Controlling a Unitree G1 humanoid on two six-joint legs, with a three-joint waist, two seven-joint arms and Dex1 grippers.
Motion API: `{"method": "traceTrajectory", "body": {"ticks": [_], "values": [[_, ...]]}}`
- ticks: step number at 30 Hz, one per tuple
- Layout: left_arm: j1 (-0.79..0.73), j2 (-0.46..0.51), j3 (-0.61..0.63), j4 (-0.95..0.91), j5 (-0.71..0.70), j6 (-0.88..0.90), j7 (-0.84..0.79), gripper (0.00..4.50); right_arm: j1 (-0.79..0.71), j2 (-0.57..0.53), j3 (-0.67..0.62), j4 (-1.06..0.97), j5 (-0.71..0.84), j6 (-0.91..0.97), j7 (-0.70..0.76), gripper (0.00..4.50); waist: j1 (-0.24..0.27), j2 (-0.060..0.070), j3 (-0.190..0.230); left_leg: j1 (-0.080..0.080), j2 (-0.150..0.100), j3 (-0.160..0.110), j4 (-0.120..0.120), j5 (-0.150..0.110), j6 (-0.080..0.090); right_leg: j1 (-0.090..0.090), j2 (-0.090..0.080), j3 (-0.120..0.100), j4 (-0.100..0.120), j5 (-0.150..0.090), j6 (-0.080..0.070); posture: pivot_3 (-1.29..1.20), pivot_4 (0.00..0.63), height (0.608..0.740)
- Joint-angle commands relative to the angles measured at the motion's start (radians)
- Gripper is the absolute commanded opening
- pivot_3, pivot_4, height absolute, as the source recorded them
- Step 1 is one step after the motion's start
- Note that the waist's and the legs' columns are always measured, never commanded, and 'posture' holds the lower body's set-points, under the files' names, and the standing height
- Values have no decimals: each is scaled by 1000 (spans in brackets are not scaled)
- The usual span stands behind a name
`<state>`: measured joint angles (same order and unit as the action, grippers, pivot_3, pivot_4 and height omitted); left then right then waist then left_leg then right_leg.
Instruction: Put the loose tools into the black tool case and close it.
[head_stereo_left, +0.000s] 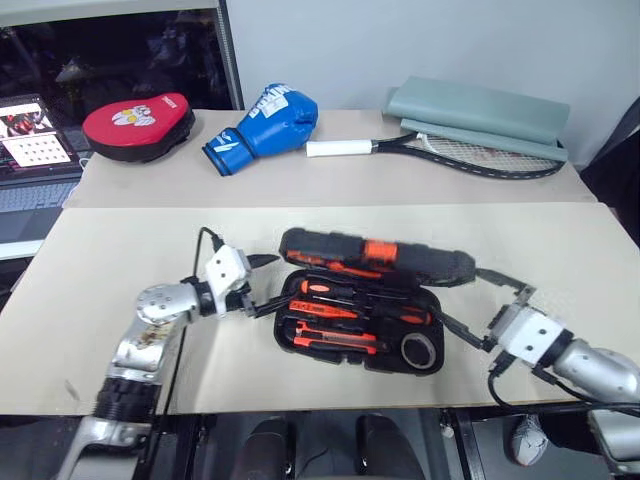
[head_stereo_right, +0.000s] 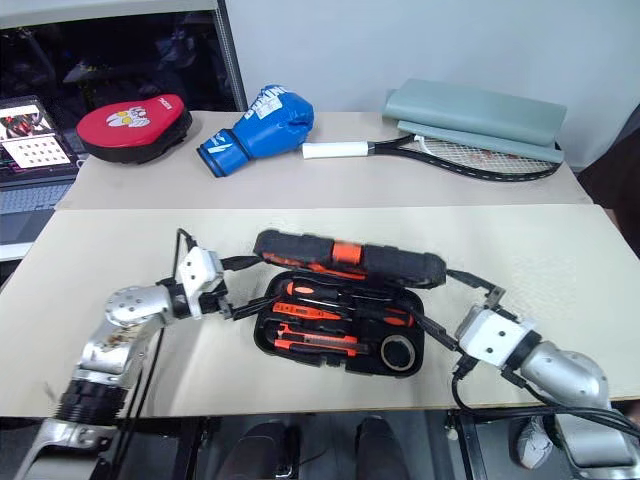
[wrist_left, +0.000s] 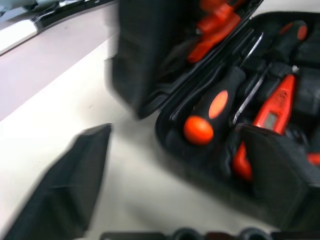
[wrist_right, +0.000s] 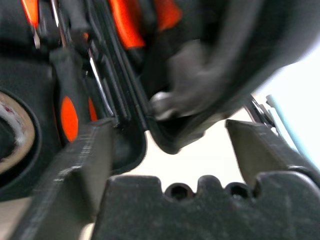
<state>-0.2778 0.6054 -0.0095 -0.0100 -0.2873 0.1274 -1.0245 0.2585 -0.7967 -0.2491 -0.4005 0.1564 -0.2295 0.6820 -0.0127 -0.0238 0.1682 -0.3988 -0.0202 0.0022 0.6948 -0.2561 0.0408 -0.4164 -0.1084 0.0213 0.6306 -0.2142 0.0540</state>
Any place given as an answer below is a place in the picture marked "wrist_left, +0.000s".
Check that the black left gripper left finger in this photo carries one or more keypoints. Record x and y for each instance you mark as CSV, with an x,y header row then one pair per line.
x,y
62,190

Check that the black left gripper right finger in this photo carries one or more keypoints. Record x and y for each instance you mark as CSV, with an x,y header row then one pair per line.
x,y
282,180

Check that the orange voltage tester pen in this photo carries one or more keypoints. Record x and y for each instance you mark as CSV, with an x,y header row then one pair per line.
x,y
277,100

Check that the black tool case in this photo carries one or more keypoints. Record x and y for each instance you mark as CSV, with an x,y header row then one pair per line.
x,y
140,50

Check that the black racket white grip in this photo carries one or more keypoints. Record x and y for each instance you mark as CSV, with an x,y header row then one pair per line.
x,y
17,37

